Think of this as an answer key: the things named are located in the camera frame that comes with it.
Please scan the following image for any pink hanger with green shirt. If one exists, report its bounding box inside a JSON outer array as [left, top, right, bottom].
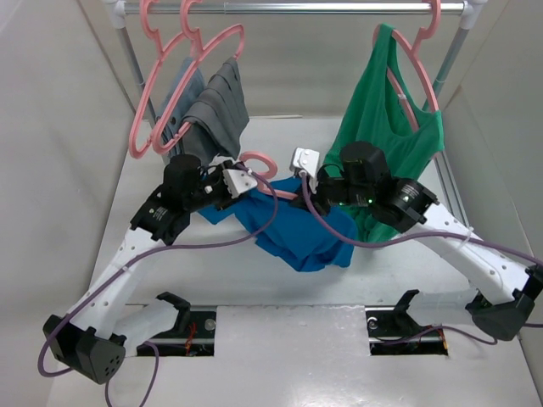
[[385, 0, 442, 133]]

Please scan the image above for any metal clothes rack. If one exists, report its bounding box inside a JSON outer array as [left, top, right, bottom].
[[100, 0, 484, 181]]

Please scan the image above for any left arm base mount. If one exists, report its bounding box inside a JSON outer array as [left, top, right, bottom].
[[149, 306, 217, 357]]

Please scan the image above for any light blue garment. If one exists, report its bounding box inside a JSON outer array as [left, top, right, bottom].
[[158, 57, 213, 164]]

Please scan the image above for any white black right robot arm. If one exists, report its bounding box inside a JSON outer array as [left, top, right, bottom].
[[290, 142, 542, 341]]

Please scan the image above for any blue t shirt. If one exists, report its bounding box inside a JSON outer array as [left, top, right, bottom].
[[199, 190, 354, 272]]

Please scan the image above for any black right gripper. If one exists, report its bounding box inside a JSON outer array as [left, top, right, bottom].
[[289, 165, 373, 215]]

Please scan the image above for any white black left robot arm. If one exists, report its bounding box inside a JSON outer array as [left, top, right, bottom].
[[38, 154, 257, 385]]

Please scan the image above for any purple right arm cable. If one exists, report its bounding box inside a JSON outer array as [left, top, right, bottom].
[[299, 169, 543, 347]]

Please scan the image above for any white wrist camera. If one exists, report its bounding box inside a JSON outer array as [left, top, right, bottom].
[[289, 148, 320, 192], [222, 169, 258, 199]]

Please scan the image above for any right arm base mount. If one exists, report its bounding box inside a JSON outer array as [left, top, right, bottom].
[[365, 306, 448, 356]]

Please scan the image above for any grey pleated skirt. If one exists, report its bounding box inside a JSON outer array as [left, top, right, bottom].
[[181, 57, 249, 165]]

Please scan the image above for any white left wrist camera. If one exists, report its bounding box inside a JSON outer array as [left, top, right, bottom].
[[222, 169, 258, 199]]

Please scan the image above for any green tank top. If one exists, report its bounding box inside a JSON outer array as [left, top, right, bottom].
[[322, 23, 445, 244]]

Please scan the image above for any pink hanger with grey clothes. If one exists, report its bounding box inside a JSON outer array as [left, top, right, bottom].
[[151, 1, 245, 155]]

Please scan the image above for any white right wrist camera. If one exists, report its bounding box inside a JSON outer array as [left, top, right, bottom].
[[289, 148, 320, 192]]

